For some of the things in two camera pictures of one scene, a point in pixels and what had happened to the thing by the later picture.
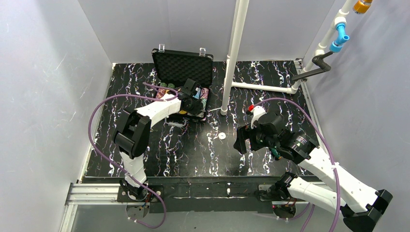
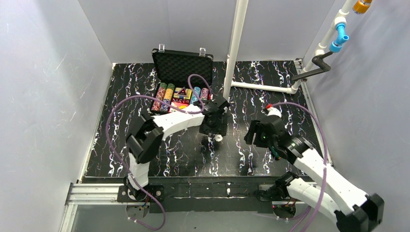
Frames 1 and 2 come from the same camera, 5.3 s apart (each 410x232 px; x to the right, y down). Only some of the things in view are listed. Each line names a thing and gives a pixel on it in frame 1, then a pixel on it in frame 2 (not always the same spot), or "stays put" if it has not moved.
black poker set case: [175, 68] stays put
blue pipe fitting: [336, 46] stays put
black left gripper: [195, 97] → [214, 128]
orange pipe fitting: [361, 6] stays put
